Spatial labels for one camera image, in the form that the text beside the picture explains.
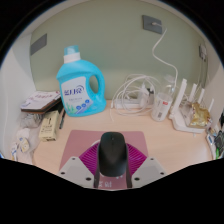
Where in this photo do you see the blue detergent bottle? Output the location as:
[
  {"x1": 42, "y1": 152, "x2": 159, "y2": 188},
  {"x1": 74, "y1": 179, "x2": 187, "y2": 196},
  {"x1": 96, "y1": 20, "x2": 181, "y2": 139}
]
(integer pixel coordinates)
[{"x1": 55, "y1": 45, "x2": 107, "y2": 118}]

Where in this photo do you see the white packet yellow logo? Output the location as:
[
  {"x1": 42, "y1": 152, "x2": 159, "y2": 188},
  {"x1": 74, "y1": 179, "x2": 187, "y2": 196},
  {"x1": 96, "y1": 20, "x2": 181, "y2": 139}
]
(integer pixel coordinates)
[{"x1": 19, "y1": 137, "x2": 32, "y2": 154}]

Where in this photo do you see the grey wall socket with plug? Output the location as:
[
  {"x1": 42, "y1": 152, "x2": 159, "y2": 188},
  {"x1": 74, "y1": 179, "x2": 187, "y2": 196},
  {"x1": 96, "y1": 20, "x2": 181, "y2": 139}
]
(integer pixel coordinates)
[{"x1": 142, "y1": 14, "x2": 163, "y2": 34}]

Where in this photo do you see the grey blank wall socket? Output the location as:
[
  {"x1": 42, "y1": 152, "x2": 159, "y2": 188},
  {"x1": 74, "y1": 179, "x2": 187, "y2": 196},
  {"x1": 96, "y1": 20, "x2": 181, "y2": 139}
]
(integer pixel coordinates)
[{"x1": 29, "y1": 33, "x2": 48, "y2": 57}]

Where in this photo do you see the white power strip with cables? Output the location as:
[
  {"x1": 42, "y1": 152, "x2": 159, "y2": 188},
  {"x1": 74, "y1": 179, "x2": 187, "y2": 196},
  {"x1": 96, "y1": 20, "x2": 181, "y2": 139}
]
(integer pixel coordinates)
[{"x1": 109, "y1": 73, "x2": 161, "y2": 118}]

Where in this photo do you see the black pen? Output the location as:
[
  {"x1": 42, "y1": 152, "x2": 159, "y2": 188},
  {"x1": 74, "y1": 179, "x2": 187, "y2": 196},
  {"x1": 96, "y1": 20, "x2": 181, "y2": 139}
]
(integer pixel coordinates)
[{"x1": 59, "y1": 109, "x2": 67, "y2": 130}]

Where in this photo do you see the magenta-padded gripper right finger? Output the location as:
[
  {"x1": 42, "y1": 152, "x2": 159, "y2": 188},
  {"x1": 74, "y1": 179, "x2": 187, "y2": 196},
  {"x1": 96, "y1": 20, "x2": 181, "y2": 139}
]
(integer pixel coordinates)
[{"x1": 125, "y1": 143, "x2": 167, "y2": 189}]

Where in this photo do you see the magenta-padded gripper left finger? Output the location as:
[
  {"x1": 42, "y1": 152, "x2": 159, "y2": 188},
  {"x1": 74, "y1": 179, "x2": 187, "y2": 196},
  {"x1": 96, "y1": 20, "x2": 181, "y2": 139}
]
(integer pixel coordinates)
[{"x1": 57, "y1": 142, "x2": 101, "y2": 189}]

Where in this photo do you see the black computer mouse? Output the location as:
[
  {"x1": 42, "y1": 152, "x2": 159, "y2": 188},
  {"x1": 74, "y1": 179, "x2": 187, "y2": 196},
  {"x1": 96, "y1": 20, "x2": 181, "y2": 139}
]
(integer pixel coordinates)
[{"x1": 97, "y1": 131, "x2": 130, "y2": 178}]

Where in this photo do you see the small yellow box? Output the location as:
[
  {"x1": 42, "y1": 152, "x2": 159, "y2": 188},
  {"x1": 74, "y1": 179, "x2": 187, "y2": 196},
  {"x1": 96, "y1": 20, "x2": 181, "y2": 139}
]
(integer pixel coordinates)
[{"x1": 38, "y1": 110, "x2": 60, "y2": 143}]

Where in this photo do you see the white router with antennas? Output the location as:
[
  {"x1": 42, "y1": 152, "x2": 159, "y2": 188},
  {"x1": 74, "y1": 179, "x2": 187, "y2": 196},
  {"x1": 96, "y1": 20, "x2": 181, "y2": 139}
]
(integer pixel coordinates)
[{"x1": 168, "y1": 78, "x2": 216, "y2": 134}]

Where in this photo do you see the pink mouse pad with drawing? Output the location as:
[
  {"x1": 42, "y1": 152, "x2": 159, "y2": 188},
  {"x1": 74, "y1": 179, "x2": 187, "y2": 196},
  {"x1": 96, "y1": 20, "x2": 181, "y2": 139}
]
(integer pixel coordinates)
[{"x1": 59, "y1": 129, "x2": 149, "y2": 190}]

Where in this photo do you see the white router cable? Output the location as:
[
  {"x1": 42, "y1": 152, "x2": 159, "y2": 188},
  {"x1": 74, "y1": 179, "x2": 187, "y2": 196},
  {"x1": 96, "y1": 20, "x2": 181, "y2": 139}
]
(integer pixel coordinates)
[{"x1": 196, "y1": 56, "x2": 209, "y2": 101}]

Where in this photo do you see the stack of books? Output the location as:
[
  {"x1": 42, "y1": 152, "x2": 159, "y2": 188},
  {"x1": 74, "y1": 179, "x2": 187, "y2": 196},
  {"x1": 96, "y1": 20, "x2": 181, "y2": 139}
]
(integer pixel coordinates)
[{"x1": 20, "y1": 90, "x2": 63, "y2": 115}]

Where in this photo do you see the white wall charger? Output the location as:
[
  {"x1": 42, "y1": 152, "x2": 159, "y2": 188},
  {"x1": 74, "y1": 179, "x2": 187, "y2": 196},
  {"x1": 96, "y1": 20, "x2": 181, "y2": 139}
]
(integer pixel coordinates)
[{"x1": 198, "y1": 43, "x2": 208, "y2": 61}]

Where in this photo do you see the white wall socket cable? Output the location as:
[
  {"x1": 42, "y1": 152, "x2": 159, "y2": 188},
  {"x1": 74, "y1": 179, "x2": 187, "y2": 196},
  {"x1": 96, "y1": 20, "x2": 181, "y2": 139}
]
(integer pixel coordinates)
[{"x1": 152, "y1": 23, "x2": 179, "y2": 88}]

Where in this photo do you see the clear plastic bottle white label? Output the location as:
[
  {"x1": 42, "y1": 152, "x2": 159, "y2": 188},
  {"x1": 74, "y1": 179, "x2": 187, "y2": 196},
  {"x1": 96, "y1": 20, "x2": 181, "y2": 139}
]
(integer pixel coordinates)
[{"x1": 150, "y1": 74, "x2": 176, "y2": 123}]

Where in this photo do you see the clear plastic bag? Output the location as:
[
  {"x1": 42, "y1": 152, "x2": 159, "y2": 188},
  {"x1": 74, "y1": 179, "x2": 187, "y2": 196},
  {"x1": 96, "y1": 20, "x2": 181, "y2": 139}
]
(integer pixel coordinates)
[{"x1": 18, "y1": 111, "x2": 44, "y2": 141}]

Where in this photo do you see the white shelf unit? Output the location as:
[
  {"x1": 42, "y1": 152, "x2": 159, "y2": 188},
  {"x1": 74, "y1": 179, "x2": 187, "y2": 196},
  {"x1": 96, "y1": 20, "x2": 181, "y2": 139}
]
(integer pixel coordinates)
[{"x1": 0, "y1": 29, "x2": 224, "y2": 161}]

